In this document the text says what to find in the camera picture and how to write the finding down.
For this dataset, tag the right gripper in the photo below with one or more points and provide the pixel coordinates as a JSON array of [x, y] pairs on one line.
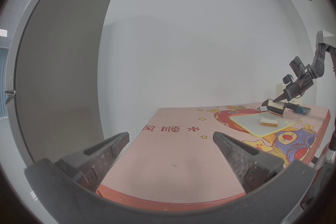
[[298, 88]]

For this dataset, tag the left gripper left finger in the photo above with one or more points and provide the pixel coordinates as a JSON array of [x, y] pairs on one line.
[[89, 165]]

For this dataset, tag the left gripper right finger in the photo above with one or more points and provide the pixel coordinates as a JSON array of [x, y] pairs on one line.
[[244, 165]]

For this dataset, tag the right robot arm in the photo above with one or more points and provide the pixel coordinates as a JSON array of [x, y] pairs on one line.
[[318, 65]]

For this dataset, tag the slice of bread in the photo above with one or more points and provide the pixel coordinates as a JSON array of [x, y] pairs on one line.
[[267, 122]]

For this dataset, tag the white knife rest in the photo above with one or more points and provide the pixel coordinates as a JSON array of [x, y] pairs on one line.
[[261, 109]]

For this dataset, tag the cutting board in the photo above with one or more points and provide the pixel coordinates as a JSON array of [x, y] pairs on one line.
[[246, 120]]

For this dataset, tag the grey door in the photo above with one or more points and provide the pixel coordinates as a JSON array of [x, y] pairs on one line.
[[60, 60]]

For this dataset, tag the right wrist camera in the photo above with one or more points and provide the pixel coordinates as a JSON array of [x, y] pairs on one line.
[[296, 64]]

